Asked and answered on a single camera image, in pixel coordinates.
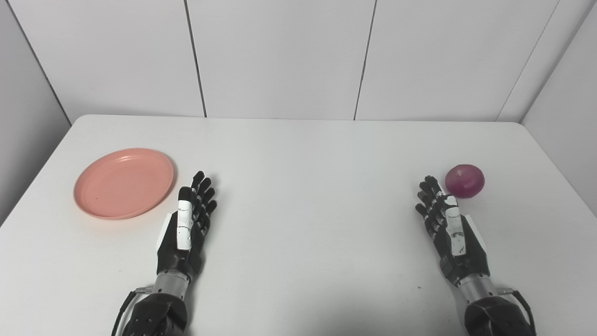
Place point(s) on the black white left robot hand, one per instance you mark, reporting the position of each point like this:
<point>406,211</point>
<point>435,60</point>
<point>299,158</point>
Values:
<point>185,224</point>

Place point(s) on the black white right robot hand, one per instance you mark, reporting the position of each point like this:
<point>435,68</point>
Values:
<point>454,233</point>

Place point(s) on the purple onion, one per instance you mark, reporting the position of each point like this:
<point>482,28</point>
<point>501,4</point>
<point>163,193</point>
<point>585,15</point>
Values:
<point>465,181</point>

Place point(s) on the pink round plate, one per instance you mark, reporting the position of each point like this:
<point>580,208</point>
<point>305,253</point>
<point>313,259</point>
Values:
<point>123,184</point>

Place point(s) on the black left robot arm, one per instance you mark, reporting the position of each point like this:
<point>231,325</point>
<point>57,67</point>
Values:
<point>158,312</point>

